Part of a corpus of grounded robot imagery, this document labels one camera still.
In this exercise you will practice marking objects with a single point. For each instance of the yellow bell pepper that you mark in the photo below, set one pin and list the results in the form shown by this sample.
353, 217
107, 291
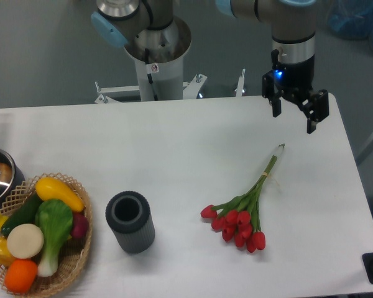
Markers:
6, 258

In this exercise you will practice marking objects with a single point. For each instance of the woven wicker basket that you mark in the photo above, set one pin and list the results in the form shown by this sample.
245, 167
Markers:
74, 252

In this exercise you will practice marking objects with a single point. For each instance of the orange fruit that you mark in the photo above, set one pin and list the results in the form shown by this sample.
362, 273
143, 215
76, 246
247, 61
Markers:
20, 276

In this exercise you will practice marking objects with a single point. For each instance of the dark grey ribbed vase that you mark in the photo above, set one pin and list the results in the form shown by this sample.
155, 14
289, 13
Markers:
129, 217

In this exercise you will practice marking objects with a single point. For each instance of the red tulip bouquet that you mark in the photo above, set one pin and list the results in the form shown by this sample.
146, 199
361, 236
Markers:
238, 220

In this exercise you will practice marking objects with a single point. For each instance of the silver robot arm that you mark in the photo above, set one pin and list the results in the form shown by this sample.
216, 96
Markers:
293, 23

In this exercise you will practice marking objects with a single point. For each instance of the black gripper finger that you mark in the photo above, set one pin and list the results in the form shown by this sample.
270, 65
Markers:
268, 92
316, 108

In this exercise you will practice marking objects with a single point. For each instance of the blue plastic bag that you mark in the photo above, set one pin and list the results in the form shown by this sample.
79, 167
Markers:
352, 20

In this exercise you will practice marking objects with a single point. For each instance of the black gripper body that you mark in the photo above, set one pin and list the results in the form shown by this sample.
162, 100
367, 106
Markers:
292, 81

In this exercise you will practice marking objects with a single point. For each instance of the green bok choy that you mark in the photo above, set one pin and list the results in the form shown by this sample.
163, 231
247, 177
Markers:
55, 219

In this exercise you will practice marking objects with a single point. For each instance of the dark red radish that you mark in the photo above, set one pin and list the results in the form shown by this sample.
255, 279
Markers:
80, 226

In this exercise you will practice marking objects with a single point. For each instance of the dark green cucumber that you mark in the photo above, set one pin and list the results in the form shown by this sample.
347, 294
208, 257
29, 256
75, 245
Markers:
25, 214

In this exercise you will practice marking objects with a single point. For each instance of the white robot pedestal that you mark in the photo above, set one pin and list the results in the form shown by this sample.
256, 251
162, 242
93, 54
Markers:
158, 57

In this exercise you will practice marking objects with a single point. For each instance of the yellow squash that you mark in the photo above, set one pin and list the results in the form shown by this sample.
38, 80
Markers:
48, 188

